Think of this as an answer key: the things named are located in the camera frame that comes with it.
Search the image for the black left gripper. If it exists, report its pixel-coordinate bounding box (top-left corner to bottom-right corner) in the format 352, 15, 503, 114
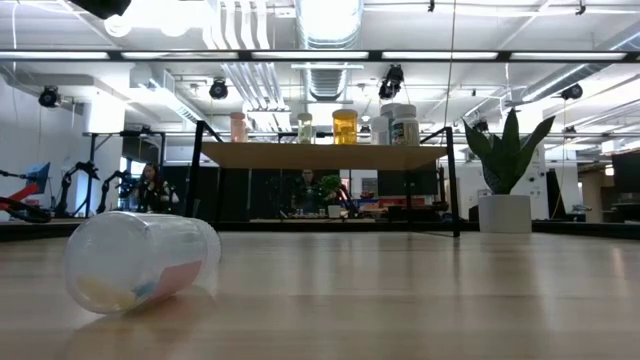
68, 0, 132, 20

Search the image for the long red pill bottle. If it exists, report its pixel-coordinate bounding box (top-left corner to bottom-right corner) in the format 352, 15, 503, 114
229, 111, 249, 144

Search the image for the yellow-green pill bottle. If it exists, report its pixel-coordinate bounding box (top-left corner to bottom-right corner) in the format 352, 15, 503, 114
297, 112, 314, 145

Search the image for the amber bottle white cap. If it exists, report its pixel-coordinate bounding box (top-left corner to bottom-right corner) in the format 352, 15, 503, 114
332, 108, 360, 146

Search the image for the white medicine bottle white cap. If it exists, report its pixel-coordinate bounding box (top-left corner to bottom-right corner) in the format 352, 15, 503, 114
390, 103, 421, 147

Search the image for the blue screen monitor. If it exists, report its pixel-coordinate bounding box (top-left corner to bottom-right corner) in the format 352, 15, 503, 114
24, 161, 52, 196

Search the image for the person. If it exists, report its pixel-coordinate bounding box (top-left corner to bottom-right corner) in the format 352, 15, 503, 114
133, 162, 180, 215
291, 168, 326, 217

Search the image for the wide clear pill bottle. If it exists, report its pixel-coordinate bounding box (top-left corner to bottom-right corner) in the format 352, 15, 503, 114
63, 210, 223, 316

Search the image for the small plant in white pot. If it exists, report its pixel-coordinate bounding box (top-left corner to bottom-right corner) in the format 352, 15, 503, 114
319, 174, 344, 219

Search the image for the snake plant in white pot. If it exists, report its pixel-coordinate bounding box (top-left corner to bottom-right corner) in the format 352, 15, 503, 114
462, 107, 557, 234

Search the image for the black monitor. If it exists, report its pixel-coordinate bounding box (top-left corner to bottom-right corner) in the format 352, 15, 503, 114
610, 149, 640, 194

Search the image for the black background workstation frame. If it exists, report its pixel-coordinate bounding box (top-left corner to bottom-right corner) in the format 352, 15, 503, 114
82, 128, 169, 219

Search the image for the silver ventilation duct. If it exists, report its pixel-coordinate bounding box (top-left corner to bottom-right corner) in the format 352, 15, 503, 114
294, 0, 365, 101

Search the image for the wooden shelf black metal frame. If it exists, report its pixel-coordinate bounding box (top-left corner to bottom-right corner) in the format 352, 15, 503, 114
193, 119, 461, 239

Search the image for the black aluminium rig frame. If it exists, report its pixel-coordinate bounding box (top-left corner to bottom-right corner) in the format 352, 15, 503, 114
0, 48, 640, 240

